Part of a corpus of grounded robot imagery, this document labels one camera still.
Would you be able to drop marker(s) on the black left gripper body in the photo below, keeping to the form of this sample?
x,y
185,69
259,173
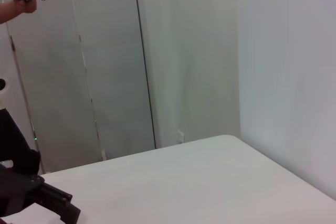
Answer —
x,y
15,190

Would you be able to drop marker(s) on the white panel foot bracket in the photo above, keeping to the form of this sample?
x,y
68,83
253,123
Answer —
x,y
181,136

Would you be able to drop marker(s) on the teleoperator bare forearm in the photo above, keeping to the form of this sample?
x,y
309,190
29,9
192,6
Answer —
x,y
8,12

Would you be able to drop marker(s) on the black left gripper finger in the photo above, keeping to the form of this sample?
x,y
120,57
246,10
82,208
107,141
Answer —
x,y
65,211

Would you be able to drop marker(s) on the black bulky object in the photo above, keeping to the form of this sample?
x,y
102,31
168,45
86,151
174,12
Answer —
x,y
15,142

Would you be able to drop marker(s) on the teleoperator bare hand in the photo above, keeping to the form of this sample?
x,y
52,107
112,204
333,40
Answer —
x,y
26,7

